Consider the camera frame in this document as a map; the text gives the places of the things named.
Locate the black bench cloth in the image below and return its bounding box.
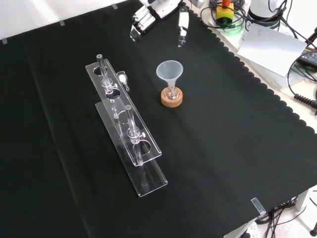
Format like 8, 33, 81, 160
0, 0, 317, 238

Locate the small glass round-bottom flask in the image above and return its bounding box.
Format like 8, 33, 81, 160
165, 83, 179, 100

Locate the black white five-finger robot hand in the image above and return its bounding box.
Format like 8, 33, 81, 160
130, 0, 191, 48

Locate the yellow stop button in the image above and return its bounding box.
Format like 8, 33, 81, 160
215, 0, 235, 27

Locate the white paper sheet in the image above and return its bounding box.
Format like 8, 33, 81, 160
237, 22, 308, 78

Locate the green cable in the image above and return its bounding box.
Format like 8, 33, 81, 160
217, 21, 246, 34

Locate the black ribbed cable plug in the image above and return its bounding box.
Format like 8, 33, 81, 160
294, 93, 317, 109

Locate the translucent plastic funnel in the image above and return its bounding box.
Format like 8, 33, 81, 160
156, 60, 184, 86

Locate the clear acrylic funnel stand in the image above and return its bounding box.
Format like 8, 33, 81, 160
85, 54, 168, 198

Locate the white power strip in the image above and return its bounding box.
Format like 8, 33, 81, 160
244, 222, 259, 238

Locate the white table leg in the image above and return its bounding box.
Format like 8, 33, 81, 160
296, 188, 310, 212

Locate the cork ring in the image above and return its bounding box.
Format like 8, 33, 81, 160
160, 88, 184, 108

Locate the black tripod leg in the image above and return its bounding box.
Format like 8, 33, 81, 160
306, 27, 317, 49

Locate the black power adapter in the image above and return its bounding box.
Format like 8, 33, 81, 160
298, 48, 317, 69

